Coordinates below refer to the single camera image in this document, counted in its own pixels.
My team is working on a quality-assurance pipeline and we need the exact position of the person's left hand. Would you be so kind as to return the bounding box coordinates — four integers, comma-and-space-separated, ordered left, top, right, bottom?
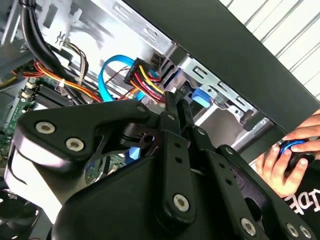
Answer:
255, 145, 310, 199

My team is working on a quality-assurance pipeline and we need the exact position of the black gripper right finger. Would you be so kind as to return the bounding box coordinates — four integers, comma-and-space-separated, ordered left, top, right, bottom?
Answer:
177, 99, 317, 240

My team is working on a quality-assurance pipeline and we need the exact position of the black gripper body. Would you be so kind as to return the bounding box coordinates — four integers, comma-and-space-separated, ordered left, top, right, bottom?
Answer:
51, 156, 238, 240

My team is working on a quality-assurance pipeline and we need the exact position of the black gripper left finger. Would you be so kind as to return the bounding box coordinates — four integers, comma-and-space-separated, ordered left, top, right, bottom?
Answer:
14, 91, 198, 227

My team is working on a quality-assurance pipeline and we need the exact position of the person's right hand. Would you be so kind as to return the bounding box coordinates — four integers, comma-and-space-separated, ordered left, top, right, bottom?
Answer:
284, 108, 320, 154

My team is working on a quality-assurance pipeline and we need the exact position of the hard disk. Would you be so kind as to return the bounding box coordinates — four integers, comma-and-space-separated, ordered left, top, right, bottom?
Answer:
147, 67, 212, 113

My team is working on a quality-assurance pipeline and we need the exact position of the round black tool blue ring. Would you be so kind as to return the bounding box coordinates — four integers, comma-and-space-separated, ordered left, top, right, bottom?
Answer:
278, 139, 316, 171

